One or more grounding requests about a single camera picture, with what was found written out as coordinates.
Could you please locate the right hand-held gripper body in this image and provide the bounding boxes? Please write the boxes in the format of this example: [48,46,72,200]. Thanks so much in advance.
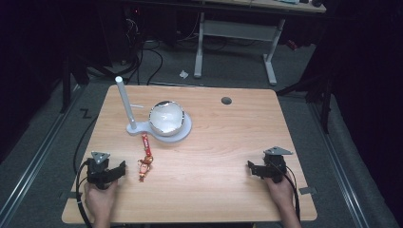
[261,145,294,184]

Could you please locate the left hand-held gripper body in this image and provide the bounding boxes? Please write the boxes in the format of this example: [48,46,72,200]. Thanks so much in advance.
[85,151,111,191]

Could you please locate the person's right hand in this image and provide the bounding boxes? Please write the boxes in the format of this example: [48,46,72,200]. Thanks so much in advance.
[264,176,297,211]

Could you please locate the person's left hand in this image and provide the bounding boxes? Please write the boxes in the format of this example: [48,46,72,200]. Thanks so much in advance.
[84,180,119,219]

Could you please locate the grey tape piece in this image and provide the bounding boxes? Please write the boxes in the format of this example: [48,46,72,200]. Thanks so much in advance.
[298,186,318,196]

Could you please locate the white stand with pole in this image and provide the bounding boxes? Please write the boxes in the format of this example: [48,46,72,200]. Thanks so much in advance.
[114,75,193,143]

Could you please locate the shiny silver bowl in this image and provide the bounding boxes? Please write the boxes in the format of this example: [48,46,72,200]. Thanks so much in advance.
[148,100,186,138]

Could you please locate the dark metal stand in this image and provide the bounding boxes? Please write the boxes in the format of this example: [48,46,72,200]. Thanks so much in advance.
[275,56,336,134]
[59,47,91,114]

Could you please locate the white-legged wooden desk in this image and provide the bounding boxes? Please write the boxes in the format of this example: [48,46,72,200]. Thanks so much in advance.
[193,0,327,86]

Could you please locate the monkey keychain with red strap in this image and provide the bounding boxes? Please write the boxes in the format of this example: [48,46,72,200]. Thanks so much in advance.
[137,133,155,183]

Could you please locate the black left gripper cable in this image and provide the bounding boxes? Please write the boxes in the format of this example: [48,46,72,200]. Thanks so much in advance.
[73,161,93,228]

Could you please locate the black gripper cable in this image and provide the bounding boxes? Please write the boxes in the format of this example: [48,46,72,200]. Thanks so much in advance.
[275,162,301,222]
[73,161,93,228]

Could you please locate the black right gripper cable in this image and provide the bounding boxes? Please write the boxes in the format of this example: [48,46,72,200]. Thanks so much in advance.
[275,162,301,222]

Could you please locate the metal floor rail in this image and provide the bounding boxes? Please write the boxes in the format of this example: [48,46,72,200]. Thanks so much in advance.
[0,85,84,219]
[308,101,372,228]

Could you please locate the black floor cables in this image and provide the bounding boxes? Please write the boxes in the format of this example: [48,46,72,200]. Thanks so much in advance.
[122,12,164,86]

